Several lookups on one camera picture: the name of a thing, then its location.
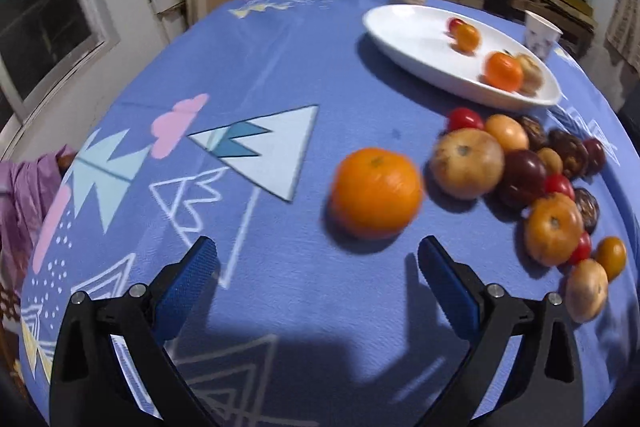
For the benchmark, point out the dark purple round fruit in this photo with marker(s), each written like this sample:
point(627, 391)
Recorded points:
point(522, 180)

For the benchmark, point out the large orange mandarin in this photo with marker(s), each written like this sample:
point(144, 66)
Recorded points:
point(375, 193)

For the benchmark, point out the tan brown fruit on plate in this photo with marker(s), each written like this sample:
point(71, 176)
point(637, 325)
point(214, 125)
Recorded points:
point(533, 78)

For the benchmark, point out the white paper cup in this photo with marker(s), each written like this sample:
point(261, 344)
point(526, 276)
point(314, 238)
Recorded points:
point(541, 35)

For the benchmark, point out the small tan fruit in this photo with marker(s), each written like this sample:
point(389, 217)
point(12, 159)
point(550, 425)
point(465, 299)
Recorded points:
point(551, 160)

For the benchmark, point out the red cherry tomato on plate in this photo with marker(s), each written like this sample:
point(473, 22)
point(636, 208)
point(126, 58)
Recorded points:
point(454, 23)

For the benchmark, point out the large tan round fruit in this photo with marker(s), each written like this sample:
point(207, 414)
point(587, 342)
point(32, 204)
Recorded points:
point(467, 163)

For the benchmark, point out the tan fruit near edge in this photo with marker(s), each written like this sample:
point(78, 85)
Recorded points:
point(586, 291)

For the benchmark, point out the orange persimmon fruit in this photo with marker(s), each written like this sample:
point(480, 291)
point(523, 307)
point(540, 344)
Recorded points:
point(552, 229)

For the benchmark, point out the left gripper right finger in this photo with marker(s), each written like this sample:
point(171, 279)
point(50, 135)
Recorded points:
point(544, 386)

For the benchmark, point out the window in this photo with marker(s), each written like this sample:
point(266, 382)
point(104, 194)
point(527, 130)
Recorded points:
point(43, 44)

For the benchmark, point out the yellow tan round fruit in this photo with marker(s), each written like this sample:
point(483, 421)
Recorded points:
point(508, 133)

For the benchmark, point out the small orange fruit at edge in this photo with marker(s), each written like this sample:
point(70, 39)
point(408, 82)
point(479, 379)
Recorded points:
point(611, 253)

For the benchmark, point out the small orange kumquat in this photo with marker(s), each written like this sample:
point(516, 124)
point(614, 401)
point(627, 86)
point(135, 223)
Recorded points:
point(467, 38)

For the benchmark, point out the blue patterned tablecloth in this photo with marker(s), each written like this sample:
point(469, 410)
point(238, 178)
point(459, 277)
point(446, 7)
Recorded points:
point(234, 132)

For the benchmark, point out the white oval plate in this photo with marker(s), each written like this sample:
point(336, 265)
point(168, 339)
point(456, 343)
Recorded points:
point(415, 38)

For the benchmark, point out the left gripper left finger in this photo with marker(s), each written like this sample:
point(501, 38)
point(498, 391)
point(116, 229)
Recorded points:
point(88, 386)

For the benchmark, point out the pink purple cloth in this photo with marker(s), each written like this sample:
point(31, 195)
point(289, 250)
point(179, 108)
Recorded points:
point(27, 192)

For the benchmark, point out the orange mandarin on plate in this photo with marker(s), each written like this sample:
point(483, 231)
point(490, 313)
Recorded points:
point(503, 71)

